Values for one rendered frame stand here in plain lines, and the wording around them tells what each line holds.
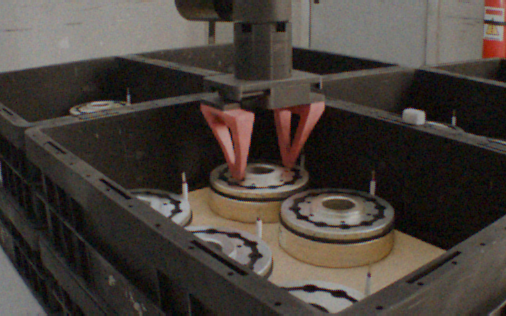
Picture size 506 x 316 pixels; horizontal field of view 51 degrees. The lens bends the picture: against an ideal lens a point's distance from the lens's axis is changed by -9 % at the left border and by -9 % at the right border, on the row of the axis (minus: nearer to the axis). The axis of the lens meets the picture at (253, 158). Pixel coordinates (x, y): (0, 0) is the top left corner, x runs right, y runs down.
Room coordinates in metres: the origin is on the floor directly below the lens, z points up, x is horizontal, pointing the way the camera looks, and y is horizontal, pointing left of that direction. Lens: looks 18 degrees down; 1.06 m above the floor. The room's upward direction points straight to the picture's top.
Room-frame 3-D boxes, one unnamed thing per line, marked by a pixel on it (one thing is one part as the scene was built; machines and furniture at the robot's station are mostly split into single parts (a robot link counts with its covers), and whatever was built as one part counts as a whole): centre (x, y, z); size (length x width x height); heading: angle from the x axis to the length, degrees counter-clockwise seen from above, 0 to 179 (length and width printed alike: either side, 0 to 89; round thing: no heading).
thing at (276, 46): (0.56, -0.01, 0.98); 0.10 x 0.07 x 0.07; 123
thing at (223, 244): (0.38, 0.04, 0.86); 0.05 x 0.05 x 0.01
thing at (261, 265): (0.38, 0.04, 0.86); 0.10 x 0.10 x 0.01
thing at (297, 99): (0.57, -0.03, 0.91); 0.07 x 0.07 x 0.09; 33
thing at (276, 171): (0.55, -0.01, 0.86); 0.05 x 0.05 x 0.01
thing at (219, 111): (0.55, 0.00, 0.91); 0.07 x 0.07 x 0.09; 33
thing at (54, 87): (0.73, 0.23, 0.87); 0.40 x 0.30 x 0.11; 38
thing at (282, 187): (0.55, -0.01, 0.86); 0.10 x 0.10 x 0.01
